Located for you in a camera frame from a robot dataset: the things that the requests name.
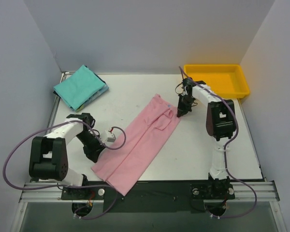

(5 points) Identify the pink t shirt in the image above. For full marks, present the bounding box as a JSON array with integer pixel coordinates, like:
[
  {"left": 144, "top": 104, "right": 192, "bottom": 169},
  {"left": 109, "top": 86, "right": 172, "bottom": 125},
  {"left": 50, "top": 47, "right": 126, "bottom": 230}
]
[{"left": 91, "top": 94, "right": 180, "bottom": 196}]

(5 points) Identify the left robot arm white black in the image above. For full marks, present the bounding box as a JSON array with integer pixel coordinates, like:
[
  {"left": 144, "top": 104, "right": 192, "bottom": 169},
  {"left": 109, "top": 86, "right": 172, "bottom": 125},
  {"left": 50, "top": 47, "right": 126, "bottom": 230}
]
[{"left": 29, "top": 113, "right": 104, "bottom": 199}]

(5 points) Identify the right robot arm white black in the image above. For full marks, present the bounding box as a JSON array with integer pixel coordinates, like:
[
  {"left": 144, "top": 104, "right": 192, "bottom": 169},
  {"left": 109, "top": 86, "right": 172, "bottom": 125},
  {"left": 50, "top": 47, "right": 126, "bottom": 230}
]
[{"left": 177, "top": 78, "right": 238, "bottom": 198}]

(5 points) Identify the yellow plastic tray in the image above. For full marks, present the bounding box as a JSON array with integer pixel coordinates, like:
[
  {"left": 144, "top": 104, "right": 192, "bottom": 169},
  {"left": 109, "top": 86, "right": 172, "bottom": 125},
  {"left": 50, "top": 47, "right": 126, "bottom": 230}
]
[{"left": 184, "top": 64, "right": 250, "bottom": 99}]

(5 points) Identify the teal folded t shirt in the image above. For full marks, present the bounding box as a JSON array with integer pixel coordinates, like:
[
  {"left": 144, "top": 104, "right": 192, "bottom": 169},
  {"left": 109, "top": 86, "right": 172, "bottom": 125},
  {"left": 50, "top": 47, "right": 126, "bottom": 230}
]
[{"left": 54, "top": 65, "right": 109, "bottom": 112}]

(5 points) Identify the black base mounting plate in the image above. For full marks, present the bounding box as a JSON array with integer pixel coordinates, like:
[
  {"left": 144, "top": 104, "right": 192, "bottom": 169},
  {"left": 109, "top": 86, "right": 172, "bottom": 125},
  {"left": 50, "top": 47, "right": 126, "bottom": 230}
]
[{"left": 61, "top": 180, "right": 235, "bottom": 215}]

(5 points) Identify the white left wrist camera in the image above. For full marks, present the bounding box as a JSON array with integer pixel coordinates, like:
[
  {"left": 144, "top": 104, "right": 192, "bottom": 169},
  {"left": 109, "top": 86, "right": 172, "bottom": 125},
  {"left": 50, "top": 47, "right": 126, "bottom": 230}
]
[{"left": 101, "top": 130, "right": 116, "bottom": 143}]

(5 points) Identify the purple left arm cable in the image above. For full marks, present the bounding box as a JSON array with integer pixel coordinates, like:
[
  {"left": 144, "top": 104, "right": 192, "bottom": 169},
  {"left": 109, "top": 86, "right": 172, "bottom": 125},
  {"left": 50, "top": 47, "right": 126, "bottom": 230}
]
[{"left": 2, "top": 120, "right": 128, "bottom": 220}]

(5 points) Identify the aluminium front rail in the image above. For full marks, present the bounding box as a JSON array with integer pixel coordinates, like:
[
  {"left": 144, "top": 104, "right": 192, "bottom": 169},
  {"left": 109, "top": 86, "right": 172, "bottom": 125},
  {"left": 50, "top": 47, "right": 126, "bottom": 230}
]
[{"left": 20, "top": 181, "right": 280, "bottom": 203}]

